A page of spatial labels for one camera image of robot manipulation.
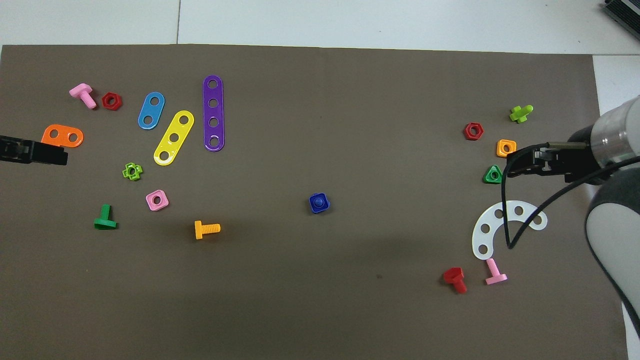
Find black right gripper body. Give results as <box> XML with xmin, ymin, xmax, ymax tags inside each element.
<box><xmin>564</xmin><ymin>125</ymin><xmax>606</xmax><ymax>185</ymax></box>

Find blue square plastic nut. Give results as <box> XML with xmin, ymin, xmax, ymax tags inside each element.
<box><xmin>309</xmin><ymin>192</ymin><xmax>331</xmax><ymax>215</ymax></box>

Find orange heart-shaped holed plate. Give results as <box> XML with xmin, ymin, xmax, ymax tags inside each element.
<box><xmin>41</xmin><ymin>124</ymin><xmax>85</xmax><ymax>149</ymax></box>

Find light green plastic bolt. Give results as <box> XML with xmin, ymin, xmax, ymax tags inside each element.
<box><xmin>509</xmin><ymin>104</ymin><xmax>534</xmax><ymax>124</ymax></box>

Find pink plastic bolt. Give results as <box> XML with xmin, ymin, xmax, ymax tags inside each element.
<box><xmin>484</xmin><ymin>257</ymin><xmax>508</xmax><ymax>286</ymax></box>
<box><xmin>69</xmin><ymin>83</ymin><xmax>98</xmax><ymax>110</ymax></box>

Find white curved holed plate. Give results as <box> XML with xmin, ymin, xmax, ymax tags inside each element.
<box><xmin>471</xmin><ymin>200</ymin><xmax>549</xmax><ymax>261</ymax></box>

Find dark green plastic bolt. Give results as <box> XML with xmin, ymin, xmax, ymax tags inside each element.
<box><xmin>93</xmin><ymin>204</ymin><xmax>118</xmax><ymax>231</ymax></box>

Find pink square plastic nut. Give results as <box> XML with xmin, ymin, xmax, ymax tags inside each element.
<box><xmin>145</xmin><ymin>189</ymin><xmax>170</xmax><ymax>212</ymax></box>

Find blue two-hole oval plate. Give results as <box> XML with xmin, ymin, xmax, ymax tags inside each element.
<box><xmin>137</xmin><ymin>91</ymin><xmax>166</xmax><ymax>131</ymax></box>

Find red plastic bolt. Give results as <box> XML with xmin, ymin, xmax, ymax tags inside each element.
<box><xmin>443</xmin><ymin>267</ymin><xmax>468</xmax><ymax>295</ymax></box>

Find yellow three-hole plate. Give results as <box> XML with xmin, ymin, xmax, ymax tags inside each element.
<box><xmin>153</xmin><ymin>110</ymin><xmax>195</xmax><ymax>167</ymax></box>

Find black ribbed device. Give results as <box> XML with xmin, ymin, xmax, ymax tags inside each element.
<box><xmin>600</xmin><ymin>0</ymin><xmax>640</xmax><ymax>27</ymax></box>

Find purple four-hole strip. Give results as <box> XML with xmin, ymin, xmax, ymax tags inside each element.
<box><xmin>202</xmin><ymin>75</ymin><xmax>226</xmax><ymax>152</ymax></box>

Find orange plastic bolt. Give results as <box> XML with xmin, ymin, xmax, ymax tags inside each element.
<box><xmin>194</xmin><ymin>220</ymin><xmax>221</xmax><ymax>240</ymax></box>

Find brown paper table mat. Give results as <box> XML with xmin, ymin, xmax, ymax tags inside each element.
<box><xmin>0</xmin><ymin>44</ymin><xmax>630</xmax><ymax>360</ymax></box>

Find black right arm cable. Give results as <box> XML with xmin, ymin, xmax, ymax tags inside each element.
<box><xmin>501</xmin><ymin>145</ymin><xmax>640</xmax><ymax>250</ymax></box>

